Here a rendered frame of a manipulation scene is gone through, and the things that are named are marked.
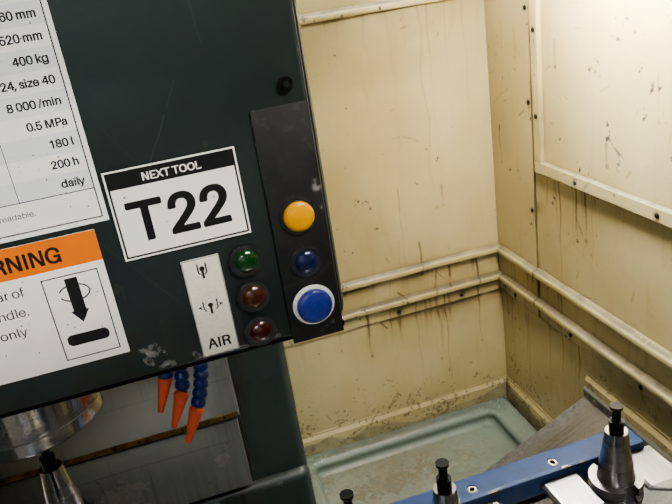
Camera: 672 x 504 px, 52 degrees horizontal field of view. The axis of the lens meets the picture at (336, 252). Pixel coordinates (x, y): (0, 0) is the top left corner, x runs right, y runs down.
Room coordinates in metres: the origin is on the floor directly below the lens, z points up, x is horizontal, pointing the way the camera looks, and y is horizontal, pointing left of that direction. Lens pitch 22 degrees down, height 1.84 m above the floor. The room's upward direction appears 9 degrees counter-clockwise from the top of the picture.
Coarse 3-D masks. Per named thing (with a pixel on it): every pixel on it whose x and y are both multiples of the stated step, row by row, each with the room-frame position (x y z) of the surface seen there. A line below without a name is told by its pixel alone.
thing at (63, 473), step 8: (40, 472) 0.65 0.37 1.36; (48, 472) 0.65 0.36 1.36; (56, 472) 0.65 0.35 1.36; (64, 472) 0.66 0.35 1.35; (40, 480) 0.65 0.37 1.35; (48, 480) 0.64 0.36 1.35; (56, 480) 0.65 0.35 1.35; (64, 480) 0.65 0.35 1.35; (72, 480) 0.66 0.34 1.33; (48, 488) 0.64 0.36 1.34; (56, 488) 0.64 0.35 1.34; (64, 488) 0.65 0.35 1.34; (72, 488) 0.65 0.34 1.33; (48, 496) 0.64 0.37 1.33; (56, 496) 0.64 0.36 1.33; (64, 496) 0.64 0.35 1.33; (72, 496) 0.65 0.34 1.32; (80, 496) 0.66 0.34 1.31
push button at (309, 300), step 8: (304, 296) 0.52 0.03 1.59; (312, 296) 0.52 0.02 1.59; (320, 296) 0.52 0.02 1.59; (328, 296) 0.52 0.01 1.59; (304, 304) 0.51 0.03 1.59; (312, 304) 0.52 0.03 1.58; (320, 304) 0.52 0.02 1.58; (328, 304) 0.52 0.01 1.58; (304, 312) 0.51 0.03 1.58; (312, 312) 0.51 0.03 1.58; (320, 312) 0.52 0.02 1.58; (328, 312) 0.52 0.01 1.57; (304, 320) 0.52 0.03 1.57; (312, 320) 0.52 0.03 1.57; (320, 320) 0.52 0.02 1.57
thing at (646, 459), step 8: (648, 448) 0.70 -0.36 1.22; (632, 456) 0.69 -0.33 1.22; (640, 456) 0.69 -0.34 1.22; (648, 456) 0.69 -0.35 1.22; (656, 456) 0.69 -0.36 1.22; (640, 464) 0.68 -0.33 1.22; (648, 464) 0.67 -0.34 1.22; (656, 464) 0.67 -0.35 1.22; (664, 464) 0.67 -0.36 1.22; (648, 472) 0.66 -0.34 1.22; (656, 472) 0.66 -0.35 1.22; (664, 472) 0.66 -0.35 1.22; (648, 480) 0.65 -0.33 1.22; (656, 480) 0.65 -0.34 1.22; (664, 480) 0.64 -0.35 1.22; (648, 488) 0.64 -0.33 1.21; (656, 488) 0.64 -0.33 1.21; (664, 488) 0.63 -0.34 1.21
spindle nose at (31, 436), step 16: (80, 400) 0.62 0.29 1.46; (96, 400) 0.65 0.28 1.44; (16, 416) 0.58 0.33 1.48; (32, 416) 0.59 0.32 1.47; (48, 416) 0.60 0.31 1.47; (64, 416) 0.61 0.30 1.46; (80, 416) 0.62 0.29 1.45; (0, 432) 0.58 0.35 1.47; (16, 432) 0.58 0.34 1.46; (32, 432) 0.59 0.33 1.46; (48, 432) 0.59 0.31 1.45; (64, 432) 0.60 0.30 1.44; (0, 448) 0.58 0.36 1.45; (16, 448) 0.58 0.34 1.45; (32, 448) 0.59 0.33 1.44; (48, 448) 0.59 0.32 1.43
